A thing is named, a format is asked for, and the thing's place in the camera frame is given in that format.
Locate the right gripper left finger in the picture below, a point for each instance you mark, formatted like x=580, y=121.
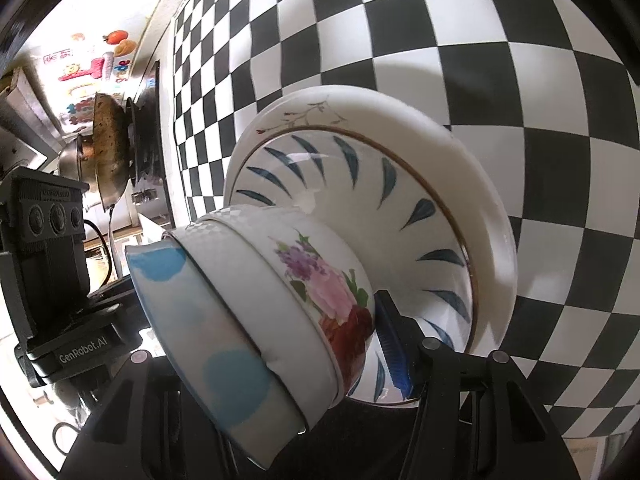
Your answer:
x=148, y=426

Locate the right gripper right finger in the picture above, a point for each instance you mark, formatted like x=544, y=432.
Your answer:
x=477, y=417

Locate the white bowl floral pattern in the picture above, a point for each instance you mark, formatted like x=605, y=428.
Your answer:
x=297, y=290

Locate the stainless steel pot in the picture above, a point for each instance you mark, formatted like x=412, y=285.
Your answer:
x=77, y=161

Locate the white plate blue leaf pattern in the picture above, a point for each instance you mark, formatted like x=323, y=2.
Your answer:
x=389, y=217

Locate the white plate gold rim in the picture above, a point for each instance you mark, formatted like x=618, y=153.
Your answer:
x=441, y=160

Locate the black white checkered mat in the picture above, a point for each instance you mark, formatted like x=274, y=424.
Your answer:
x=533, y=90

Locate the colourful wall stickers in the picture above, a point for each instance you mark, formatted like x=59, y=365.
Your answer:
x=72, y=76

